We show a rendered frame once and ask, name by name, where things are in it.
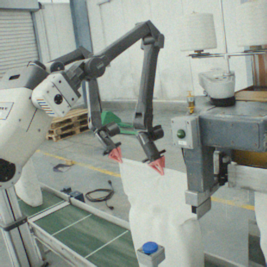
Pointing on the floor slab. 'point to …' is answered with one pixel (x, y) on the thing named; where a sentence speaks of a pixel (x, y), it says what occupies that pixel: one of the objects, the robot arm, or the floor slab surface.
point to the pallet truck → (107, 116)
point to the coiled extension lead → (101, 197)
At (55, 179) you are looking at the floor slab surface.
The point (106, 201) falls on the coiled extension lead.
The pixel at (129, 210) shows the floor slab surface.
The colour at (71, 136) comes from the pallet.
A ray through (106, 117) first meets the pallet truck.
